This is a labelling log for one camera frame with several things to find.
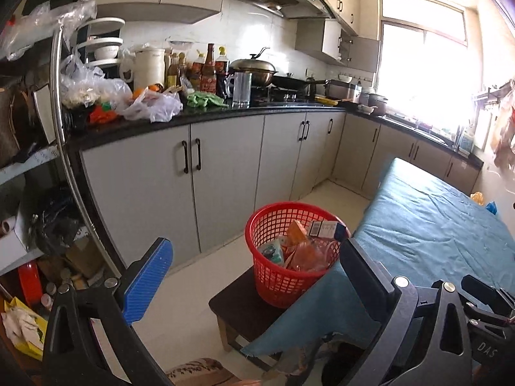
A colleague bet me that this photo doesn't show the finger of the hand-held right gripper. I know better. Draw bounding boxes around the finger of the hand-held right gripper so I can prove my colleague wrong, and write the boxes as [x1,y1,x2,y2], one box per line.
[461,274,515,315]
[467,316,515,340]

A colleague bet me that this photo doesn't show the steel frame shelf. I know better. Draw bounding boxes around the steel frame shelf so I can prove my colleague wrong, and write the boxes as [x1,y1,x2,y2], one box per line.
[0,20,133,371]

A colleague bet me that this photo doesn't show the white plastic bag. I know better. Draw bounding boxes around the white plastic bag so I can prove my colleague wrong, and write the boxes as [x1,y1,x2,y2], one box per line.
[117,86,183,123]

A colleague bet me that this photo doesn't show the blue tablecloth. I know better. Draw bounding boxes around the blue tablecloth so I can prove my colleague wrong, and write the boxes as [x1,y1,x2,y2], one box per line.
[240,157,515,371]

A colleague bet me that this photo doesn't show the silver rice cooker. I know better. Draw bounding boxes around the silver rice cooker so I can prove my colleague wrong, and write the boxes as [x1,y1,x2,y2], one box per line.
[324,79,363,103]

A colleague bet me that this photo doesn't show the green tissue pack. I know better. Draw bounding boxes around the green tissue pack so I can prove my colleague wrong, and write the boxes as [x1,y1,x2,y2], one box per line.
[257,238,284,266]

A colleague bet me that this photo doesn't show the black plastic bag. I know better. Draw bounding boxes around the black plastic bag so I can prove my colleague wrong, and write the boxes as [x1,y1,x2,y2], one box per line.
[32,193,81,254]

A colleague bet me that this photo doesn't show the red plastic basket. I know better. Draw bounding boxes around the red plastic basket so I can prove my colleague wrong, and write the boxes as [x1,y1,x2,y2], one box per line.
[245,202,351,309]

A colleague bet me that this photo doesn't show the glass pitcher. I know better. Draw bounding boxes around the glass pitcher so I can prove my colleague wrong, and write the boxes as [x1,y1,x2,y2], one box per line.
[226,71,253,108]

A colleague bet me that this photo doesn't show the dark cooking pot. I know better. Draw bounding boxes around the dark cooking pot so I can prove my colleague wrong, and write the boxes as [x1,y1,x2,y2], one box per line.
[368,93,389,115]

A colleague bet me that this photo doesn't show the steel wok with lid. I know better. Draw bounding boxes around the steel wok with lid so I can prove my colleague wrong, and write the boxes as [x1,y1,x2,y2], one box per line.
[229,47,279,87]

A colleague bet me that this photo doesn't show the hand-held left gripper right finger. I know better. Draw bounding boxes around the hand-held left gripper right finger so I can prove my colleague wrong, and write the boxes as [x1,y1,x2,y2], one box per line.
[340,237,473,386]

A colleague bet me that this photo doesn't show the white electric kettle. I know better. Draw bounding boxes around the white electric kettle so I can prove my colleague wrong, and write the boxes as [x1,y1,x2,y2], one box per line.
[121,47,166,91]

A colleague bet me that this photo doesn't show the yellow cardboard box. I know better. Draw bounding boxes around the yellow cardboard box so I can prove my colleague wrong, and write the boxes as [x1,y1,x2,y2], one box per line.
[2,295,49,360]

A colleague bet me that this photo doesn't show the red plastic container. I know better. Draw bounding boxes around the red plastic container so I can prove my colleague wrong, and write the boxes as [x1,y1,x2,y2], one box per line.
[18,261,43,310]

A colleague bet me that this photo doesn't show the kitchen window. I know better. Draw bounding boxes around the kitchen window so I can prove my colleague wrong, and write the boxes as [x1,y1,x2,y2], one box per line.
[378,0,479,129]

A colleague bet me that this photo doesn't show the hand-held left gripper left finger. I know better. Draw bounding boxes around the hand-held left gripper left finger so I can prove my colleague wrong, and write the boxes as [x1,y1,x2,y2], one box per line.
[41,237,174,386]

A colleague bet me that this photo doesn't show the white blue container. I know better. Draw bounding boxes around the white blue container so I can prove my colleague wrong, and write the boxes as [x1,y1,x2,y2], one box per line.
[459,126,475,155]

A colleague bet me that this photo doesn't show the black gas stove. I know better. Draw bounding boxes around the black gas stove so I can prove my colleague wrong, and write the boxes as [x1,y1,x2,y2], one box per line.
[249,86,323,106]

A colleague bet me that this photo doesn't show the black frying pan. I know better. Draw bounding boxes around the black frying pan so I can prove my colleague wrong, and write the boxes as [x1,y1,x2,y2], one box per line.
[271,74,326,92]

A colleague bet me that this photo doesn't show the white corner plate rack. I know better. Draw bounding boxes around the white corner plate rack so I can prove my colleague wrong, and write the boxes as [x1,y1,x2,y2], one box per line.
[76,17,126,68]

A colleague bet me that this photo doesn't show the brown bag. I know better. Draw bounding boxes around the brown bag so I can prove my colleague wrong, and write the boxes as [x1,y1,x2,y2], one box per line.
[0,84,41,167]

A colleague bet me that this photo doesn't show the hanging plastic bags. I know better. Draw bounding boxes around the hanging plastic bags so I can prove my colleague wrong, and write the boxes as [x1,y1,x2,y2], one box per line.
[489,84,515,170]

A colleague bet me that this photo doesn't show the brown patterned slipper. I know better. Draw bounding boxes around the brown patterned slipper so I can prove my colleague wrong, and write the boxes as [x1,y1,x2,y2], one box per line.
[165,357,238,386]

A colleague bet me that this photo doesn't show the clear plastic bag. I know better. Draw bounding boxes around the clear plastic bag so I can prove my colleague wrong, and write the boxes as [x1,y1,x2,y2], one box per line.
[0,0,97,61]
[60,54,133,109]

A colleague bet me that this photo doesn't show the dark brown wooden stool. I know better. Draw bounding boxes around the dark brown wooden stool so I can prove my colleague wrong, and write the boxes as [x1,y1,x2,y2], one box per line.
[208,267,323,372]

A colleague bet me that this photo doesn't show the row of sauce bottles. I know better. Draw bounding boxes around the row of sauce bottles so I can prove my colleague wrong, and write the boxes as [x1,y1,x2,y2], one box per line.
[164,42,231,98]

